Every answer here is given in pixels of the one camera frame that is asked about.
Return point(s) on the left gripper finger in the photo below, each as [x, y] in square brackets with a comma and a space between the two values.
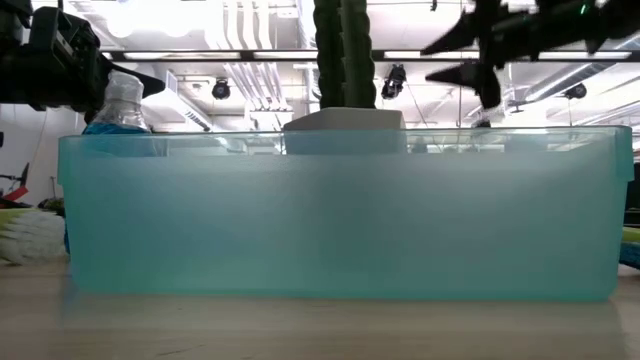
[92, 114]
[152, 85]

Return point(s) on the black ceiling spotlight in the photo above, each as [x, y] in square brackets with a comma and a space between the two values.
[576, 91]
[394, 81]
[221, 89]

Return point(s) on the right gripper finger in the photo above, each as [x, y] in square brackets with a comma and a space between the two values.
[470, 35]
[475, 75]

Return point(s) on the blue liquid soap bottle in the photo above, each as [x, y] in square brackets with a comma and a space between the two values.
[120, 107]

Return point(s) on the translucent teal plastic bin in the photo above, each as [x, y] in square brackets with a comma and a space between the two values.
[340, 225]

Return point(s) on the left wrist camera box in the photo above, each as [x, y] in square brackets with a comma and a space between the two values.
[60, 35]

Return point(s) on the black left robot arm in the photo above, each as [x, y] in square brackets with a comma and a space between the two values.
[12, 20]

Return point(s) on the black overhead rig frame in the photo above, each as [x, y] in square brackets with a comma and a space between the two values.
[250, 55]

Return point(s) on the black red background stand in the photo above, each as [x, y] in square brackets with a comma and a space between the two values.
[17, 192]

